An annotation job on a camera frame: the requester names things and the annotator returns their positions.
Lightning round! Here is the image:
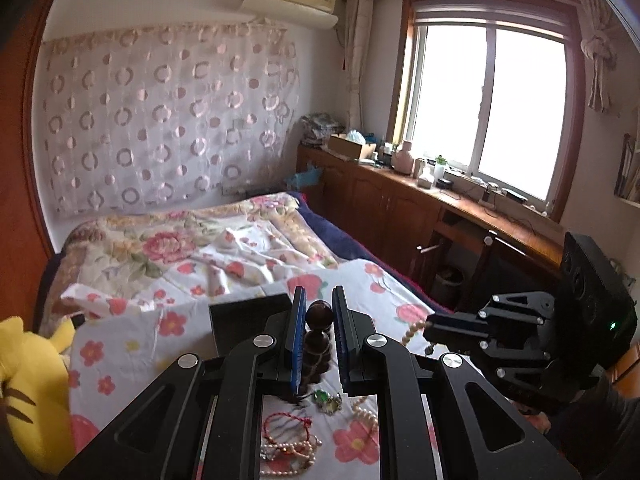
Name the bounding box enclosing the cardboard box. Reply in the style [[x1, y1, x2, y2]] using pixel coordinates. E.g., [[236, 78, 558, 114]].
[[327, 133, 377, 162]]

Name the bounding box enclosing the white air conditioner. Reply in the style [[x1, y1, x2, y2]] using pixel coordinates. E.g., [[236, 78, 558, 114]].
[[239, 0, 340, 30]]

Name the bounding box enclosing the pink vase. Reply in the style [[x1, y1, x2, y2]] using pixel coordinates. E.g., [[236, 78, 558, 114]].
[[391, 141, 415, 177]]

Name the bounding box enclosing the green pendant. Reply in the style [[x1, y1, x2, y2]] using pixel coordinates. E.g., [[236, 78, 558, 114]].
[[314, 391, 344, 415]]

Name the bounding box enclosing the white floral bedsheet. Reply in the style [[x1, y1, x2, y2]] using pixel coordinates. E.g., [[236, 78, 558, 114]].
[[61, 258, 551, 480]]

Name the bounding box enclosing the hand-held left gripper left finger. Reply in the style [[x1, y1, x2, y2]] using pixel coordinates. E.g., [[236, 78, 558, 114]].
[[59, 286, 308, 480]]

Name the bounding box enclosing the dark wooden jewelry stand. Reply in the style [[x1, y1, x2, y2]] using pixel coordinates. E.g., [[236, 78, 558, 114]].
[[298, 301, 333, 395]]

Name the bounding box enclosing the long wooden cabinet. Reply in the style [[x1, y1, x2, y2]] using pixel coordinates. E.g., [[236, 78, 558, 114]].
[[295, 144, 567, 313]]

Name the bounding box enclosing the red string bracelet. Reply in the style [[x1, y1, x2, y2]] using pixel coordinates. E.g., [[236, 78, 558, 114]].
[[262, 411, 313, 445]]

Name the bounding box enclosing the dark blue blanket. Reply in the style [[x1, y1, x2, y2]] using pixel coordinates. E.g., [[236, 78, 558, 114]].
[[287, 191, 453, 316]]

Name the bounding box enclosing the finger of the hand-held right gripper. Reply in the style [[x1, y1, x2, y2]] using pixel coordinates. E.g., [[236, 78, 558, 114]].
[[439, 337, 566, 413], [422, 290, 557, 345]]

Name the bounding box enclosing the wooden framed window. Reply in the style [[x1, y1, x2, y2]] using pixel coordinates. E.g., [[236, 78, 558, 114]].
[[386, 0, 587, 222]]

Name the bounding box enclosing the beige bead necklace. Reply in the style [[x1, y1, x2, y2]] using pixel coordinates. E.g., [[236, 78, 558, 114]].
[[400, 317, 433, 357]]

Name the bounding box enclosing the circle patterned wall cloth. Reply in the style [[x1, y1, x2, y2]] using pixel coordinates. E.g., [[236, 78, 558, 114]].
[[39, 21, 302, 217]]

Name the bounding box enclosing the black jewelry box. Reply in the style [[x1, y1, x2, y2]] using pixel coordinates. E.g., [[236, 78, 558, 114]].
[[209, 294, 293, 359]]

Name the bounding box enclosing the pile of newspapers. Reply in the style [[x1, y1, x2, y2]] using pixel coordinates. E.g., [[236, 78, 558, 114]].
[[300, 112, 347, 147]]

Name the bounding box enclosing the blue plastic bag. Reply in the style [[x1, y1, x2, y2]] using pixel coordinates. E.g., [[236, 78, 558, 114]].
[[287, 162, 325, 192]]

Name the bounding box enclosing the pink pearl bracelet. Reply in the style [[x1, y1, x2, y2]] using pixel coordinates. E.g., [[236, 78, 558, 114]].
[[259, 434, 323, 479]]

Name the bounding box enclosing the person's right forearm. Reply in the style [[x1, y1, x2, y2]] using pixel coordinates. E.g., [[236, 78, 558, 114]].
[[537, 372, 640, 480]]

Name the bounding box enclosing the wooden wardrobe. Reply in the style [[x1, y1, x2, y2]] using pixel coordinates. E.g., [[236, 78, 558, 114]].
[[0, 0, 63, 323]]

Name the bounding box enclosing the dark waste bin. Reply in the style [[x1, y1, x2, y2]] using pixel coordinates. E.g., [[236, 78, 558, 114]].
[[431, 266, 465, 308]]

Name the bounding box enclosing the yellow plush toy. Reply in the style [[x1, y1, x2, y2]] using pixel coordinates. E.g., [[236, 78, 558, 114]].
[[0, 316, 77, 476]]

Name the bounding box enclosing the wall shelf with books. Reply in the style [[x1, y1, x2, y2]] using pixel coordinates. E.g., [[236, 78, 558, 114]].
[[612, 132, 640, 207]]

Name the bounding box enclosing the beige floral quilt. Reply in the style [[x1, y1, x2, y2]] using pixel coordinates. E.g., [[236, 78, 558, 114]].
[[61, 192, 342, 311]]

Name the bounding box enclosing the tied beige curtain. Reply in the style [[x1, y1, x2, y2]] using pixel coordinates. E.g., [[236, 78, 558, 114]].
[[577, 0, 620, 113]]

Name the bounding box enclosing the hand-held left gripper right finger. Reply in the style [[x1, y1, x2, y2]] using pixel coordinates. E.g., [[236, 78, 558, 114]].
[[332, 286, 583, 480]]

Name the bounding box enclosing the white pearl necklace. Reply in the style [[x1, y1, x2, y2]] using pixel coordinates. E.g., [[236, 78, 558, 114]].
[[350, 396, 379, 435]]

